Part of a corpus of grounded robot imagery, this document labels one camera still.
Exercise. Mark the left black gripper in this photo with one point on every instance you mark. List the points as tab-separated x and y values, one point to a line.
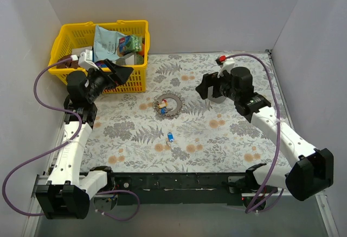
110	75

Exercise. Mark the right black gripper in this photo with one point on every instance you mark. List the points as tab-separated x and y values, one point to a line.
214	85

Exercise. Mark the key with blue tag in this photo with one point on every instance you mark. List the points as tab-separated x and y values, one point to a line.
169	141

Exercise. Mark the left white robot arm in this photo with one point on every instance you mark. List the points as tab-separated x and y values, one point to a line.
65	195

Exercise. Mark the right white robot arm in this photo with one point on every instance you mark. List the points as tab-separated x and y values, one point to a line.
311	168

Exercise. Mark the grey paper roll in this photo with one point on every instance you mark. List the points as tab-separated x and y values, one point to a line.
217	100

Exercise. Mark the white paper box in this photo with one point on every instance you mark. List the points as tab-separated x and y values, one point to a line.
130	59

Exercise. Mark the light blue chips bag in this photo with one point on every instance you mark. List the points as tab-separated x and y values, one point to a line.
106	44

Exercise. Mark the green blue carton box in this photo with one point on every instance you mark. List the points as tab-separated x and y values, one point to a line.
131	43

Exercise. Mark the yellow plastic basket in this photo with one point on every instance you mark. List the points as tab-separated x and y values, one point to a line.
78	35

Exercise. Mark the brown round object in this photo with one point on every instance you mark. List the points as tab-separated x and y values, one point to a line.
68	61

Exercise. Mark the floral table mat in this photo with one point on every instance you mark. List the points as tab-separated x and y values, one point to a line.
128	136

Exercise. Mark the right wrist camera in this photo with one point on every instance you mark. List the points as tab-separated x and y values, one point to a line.
225	64

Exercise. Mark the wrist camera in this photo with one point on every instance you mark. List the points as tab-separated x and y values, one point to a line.
225	64
83	60

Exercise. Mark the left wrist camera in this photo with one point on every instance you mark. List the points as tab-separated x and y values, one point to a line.
83	60

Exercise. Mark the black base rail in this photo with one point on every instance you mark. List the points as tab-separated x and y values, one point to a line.
183	187

